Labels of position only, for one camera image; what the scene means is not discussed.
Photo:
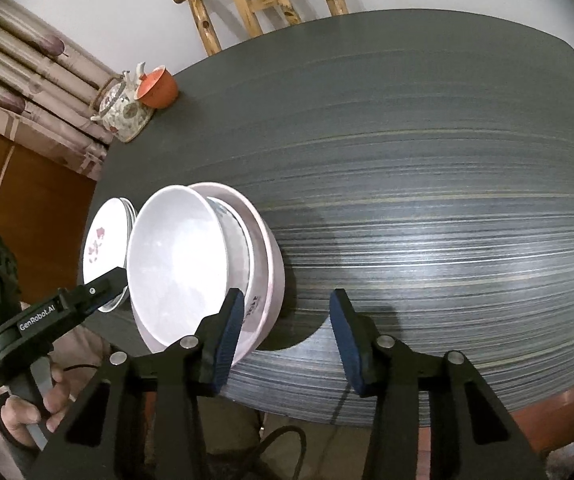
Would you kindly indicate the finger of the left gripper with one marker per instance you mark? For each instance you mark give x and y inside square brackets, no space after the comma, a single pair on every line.
[85,299]

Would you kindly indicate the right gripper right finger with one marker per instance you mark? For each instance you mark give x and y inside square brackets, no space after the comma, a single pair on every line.
[357,339]

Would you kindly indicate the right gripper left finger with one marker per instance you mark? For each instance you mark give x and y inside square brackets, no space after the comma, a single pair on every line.
[212,347]

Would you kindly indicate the small plate pink flowers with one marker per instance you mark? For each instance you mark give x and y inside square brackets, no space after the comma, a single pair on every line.
[107,238]

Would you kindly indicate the white bowl blue dog print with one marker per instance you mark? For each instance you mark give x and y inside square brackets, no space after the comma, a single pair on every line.
[247,262]

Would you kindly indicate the white bowl pink rabbit print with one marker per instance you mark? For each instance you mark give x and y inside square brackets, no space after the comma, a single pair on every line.
[177,265]

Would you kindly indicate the pink ceramic bowl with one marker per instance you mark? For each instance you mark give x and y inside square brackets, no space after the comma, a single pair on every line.
[275,271]

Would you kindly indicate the person's left hand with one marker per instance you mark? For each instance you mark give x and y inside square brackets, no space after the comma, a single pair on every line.
[18,414]

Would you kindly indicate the brown wooden door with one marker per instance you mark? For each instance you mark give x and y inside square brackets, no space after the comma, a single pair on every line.
[43,213]

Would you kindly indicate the floral ceramic teapot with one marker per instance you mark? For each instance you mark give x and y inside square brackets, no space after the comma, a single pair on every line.
[116,107]

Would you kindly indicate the beige patterned curtain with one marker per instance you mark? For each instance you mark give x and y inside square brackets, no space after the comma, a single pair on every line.
[50,89]

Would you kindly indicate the orange lidded tea cup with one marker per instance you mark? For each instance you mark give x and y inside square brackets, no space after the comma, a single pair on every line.
[157,89]

